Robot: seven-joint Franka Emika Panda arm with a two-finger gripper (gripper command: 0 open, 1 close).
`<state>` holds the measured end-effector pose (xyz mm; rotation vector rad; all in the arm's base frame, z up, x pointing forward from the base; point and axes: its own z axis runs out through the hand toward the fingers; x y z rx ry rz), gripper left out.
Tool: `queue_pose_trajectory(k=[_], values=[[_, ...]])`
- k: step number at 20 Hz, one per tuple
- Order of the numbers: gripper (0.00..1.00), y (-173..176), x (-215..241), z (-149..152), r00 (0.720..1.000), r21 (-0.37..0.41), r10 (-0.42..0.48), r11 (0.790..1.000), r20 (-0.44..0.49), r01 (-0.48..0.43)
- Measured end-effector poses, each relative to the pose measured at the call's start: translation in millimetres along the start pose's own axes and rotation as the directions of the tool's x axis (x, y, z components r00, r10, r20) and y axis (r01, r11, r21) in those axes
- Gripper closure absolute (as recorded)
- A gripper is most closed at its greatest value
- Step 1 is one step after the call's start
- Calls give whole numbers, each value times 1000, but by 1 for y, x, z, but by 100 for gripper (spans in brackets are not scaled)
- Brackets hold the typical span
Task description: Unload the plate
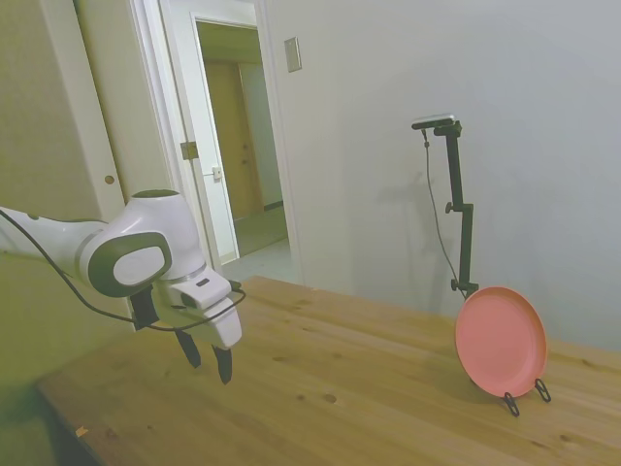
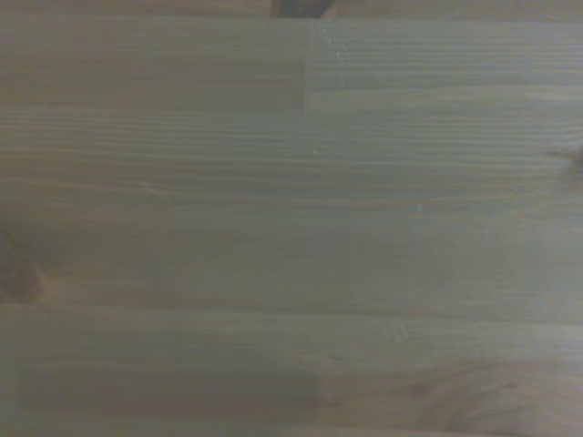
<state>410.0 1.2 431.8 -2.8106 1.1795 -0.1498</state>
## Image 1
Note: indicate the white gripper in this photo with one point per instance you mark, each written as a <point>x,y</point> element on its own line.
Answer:
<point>220,325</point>

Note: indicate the pink plastic plate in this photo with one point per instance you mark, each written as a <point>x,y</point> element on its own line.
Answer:
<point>500,340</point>

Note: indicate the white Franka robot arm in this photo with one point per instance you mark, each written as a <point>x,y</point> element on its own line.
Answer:
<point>145,218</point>

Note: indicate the white door latch plate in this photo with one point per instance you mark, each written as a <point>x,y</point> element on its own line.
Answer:
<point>216,172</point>

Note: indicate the brass door hinge plate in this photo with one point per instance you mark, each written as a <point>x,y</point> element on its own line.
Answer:
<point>188,150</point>

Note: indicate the small orange scrap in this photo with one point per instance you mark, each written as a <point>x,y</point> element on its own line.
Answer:
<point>81,430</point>

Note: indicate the brown wooden door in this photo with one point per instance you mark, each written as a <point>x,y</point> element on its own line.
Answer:
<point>228,145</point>

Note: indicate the beige closet door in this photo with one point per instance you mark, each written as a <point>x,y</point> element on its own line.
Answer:
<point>121,97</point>

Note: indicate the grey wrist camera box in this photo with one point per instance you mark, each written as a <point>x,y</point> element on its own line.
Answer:
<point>201,291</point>

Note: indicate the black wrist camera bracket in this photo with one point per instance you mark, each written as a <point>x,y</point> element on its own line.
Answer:
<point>144,308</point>

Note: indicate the white door frame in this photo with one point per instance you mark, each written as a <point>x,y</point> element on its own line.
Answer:
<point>279,145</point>

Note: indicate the black jointed camera stand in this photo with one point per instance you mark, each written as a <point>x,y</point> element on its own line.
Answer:
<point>456,170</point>

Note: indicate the grey wall switch plate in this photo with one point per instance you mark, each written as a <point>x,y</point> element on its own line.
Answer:
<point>292,55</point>

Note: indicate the grey exterior camera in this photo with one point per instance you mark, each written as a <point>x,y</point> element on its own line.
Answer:
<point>434,121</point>

